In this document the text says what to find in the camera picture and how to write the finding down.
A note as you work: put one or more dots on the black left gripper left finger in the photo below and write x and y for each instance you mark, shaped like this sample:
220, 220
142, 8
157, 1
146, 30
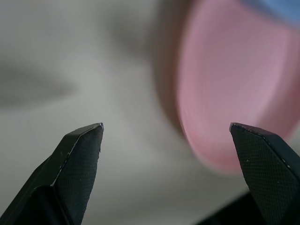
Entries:
75, 173

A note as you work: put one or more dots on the blue plate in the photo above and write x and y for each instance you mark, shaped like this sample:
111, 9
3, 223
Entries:
279, 9

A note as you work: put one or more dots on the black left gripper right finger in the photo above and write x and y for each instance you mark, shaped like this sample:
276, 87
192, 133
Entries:
264, 173

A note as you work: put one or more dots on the pink plate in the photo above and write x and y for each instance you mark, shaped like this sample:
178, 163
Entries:
234, 82

